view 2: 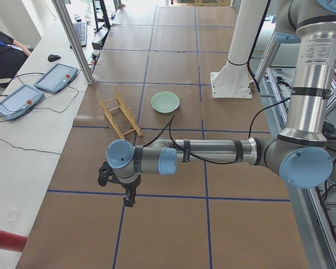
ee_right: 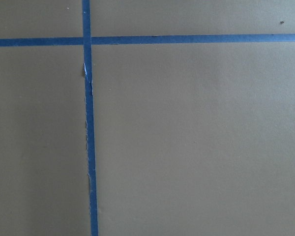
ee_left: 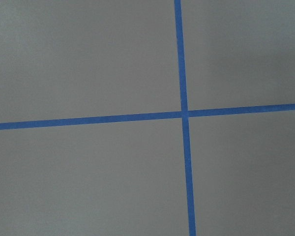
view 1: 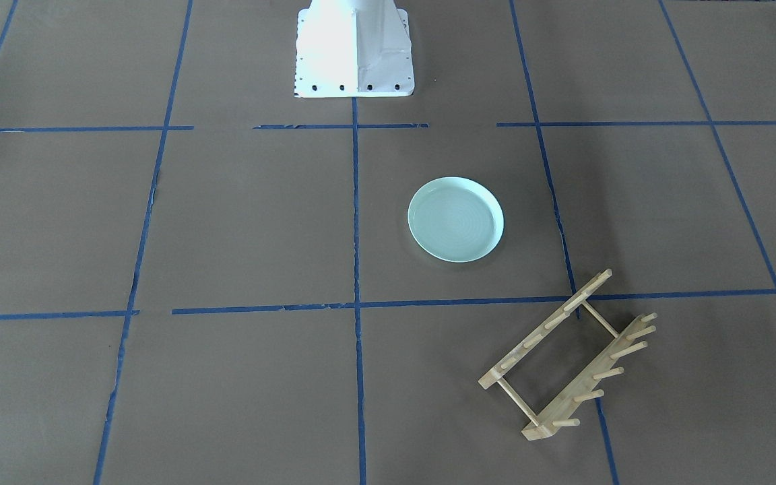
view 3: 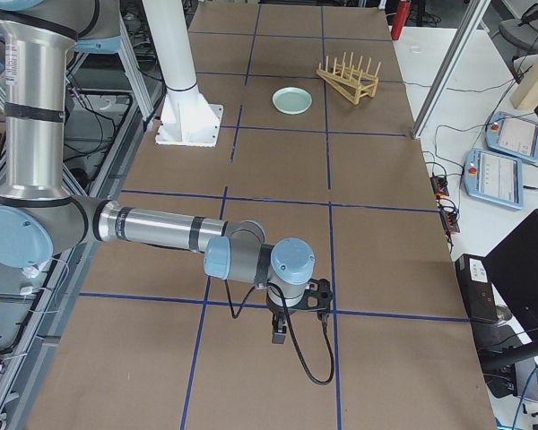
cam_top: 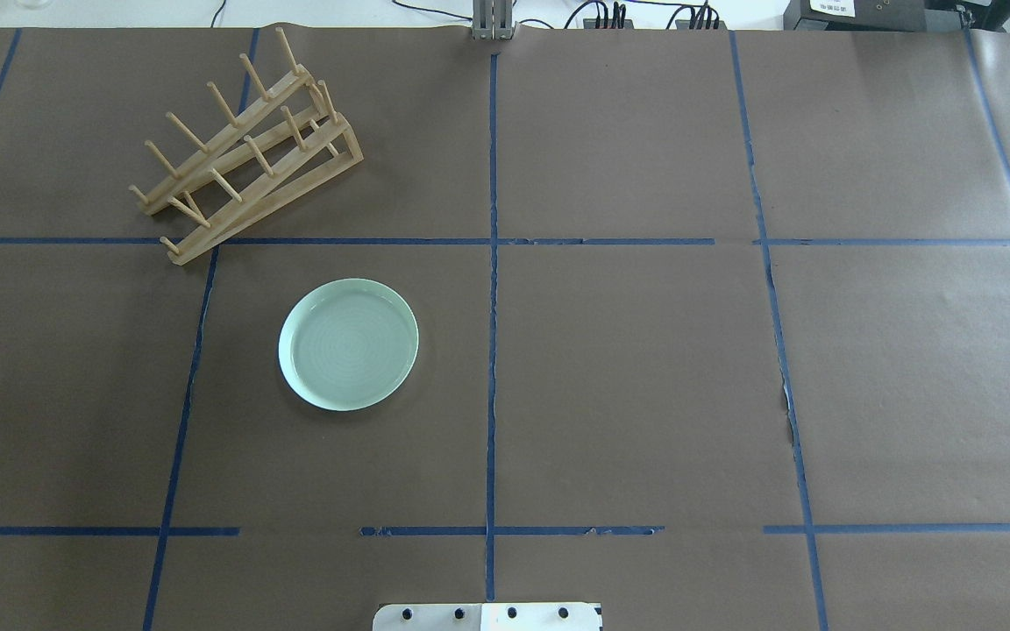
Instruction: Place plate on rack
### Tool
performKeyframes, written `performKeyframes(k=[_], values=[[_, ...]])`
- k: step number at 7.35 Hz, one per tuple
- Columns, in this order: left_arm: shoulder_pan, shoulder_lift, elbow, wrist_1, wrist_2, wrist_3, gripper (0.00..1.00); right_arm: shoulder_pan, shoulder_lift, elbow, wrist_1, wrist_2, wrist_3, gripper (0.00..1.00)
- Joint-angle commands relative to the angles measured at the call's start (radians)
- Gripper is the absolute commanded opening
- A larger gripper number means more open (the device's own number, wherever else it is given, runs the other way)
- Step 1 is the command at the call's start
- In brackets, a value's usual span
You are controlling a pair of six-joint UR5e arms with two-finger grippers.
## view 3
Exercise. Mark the aluminium frame post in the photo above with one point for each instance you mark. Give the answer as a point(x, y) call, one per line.
point(467, 27)

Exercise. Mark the wooden plate rack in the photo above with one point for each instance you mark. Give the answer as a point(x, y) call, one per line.
point(353, 80)

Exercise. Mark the black monitor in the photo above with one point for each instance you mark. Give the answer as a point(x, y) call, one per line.
point(512, 267)

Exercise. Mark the brown paper table cover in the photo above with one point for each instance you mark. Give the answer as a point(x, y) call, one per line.
point(151, 343)

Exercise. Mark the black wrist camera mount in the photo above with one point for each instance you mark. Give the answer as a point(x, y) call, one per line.
point(317, 296)

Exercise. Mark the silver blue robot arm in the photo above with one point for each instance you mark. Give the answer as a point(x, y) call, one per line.
point(232, 251)

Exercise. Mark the black computer box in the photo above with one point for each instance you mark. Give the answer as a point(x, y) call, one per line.
point(477, 293)

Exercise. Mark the aluminium side frame rail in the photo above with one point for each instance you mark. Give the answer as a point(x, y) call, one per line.
point(49, 286)

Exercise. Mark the blue teach pendant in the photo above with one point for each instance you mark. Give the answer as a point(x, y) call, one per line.
point(513, 135)
point(494, 178)

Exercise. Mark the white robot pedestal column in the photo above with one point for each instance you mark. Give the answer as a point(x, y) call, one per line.
point(187, 118)

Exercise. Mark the black orange power strip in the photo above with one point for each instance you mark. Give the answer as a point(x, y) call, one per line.
point(439, 186)
point(449, 218)

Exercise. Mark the light green round plate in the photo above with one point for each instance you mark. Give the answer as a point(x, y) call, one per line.
point(292, 100)

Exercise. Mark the near blue teach pendant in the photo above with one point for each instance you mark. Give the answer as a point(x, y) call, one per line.
point(494, 178)

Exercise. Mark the far blue teach pendant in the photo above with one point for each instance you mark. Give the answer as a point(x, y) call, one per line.
point(513, 135)

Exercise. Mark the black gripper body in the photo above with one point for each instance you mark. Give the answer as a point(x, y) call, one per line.
point(277, 312)

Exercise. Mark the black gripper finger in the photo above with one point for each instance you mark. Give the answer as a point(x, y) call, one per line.
point(279, 329)

